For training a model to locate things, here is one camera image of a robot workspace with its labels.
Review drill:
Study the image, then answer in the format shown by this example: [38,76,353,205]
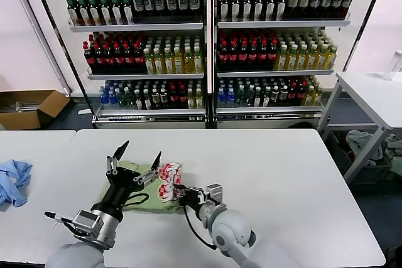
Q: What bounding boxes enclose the dark tea bottle beige label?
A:
[298,0,311,19]
[287,0,300,19]

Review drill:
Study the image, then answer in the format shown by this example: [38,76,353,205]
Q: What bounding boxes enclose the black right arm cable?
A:
[183,205,217,249]

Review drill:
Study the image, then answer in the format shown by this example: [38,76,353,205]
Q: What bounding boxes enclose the pale green cloth pile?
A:
[381,132,402,176]

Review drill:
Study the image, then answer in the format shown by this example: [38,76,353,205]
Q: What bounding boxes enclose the open cardboard box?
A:
[0,89,70,131]

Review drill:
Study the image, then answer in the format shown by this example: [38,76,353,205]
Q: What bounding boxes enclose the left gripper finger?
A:
[134,151,162,186]
[106,140,129,174]

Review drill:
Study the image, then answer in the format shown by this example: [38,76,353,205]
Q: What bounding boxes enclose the dark laundry crate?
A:
[328,131,396,185]

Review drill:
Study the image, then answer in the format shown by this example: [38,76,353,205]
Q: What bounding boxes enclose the crumpled blue cloth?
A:
[0,159,33,208]

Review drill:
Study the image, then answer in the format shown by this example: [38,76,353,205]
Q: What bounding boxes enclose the grey slanted wall strip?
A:
[6,0,72,97]

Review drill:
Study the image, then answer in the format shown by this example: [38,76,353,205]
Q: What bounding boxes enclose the red cap cola bottle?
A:
[133,41,145,72]
[168,85,178,109]
[94,41,107,73]
[267,38,278,70]
[177,85,188,109]
[257,38,269,70]
[114,41,126,72]
[104,41,116,73]
[237,39,249,71]
[247,38,259,71]
[218,39,229,71]
[288,82,298,107]
[296,81,306,106]
[124,41,136,72]
[82,41,97,73]
[227,39,239,71]

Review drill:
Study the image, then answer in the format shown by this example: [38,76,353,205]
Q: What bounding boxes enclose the metal rods bundle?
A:
[6,100,40,114]

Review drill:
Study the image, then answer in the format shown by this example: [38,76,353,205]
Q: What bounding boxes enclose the light green t-shirt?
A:
[95,159,186,215]

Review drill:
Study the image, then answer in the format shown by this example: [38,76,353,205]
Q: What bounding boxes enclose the black left gripper cable loop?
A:
[124,192,148,209]

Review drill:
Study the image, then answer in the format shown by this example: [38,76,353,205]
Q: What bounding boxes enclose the grey beverage display shelf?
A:
[46,0,210,130]
[210,0,352,129]

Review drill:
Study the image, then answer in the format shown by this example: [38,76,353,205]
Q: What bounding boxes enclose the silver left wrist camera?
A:
[72,210,103,240]

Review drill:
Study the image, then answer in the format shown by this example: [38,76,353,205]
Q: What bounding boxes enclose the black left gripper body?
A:
[92,169,145,215]

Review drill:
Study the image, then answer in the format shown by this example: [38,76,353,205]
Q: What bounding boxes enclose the black left camera cable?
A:
[43,211,76,228]

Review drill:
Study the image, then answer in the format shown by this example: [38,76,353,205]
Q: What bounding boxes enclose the clear plastic jar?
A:
[381,48,402,80]

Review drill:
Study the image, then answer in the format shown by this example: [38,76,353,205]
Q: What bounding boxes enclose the grey cloth pile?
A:
[345,129,384,167]

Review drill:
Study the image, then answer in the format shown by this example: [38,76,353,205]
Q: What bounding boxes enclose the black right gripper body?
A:
[179,188,205,208]

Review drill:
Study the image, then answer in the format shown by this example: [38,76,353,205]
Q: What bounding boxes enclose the black slanted frame strip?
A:
[28,0,97,123]
[340,0,390,73]

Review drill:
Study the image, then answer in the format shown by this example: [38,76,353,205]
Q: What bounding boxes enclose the white side table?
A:
[317,70,402,184]

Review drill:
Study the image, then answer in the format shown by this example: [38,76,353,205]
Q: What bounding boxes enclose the clear green water bottle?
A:
[244,84,254,107]
[124,87,134,110]
[116,88,126,110]
[236,84,246,107]

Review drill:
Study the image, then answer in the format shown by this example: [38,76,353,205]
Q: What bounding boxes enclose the green cap tea bottle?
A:
[109,0,124,26]
[261,85,271,107]
[142,88,152,110]
[76,0,90,26]
[264,0,276,21]
[121,0,134,25]
[230,0,242,21]
[98,0,112,26]
[219,0,231,21]
[87,0,102,26]
[65,0,79,26]
[253,0,264,21]
[133,88,143,110]
[253,85,263,107]
[241,0,253,21]
[275,0,288,21]

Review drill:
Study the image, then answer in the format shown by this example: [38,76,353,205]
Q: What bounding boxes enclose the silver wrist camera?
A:
[204,183,224,203]
[72,210,103,240]

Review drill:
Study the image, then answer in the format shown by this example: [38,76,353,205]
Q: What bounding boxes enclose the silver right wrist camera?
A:
[204,183,224,203]

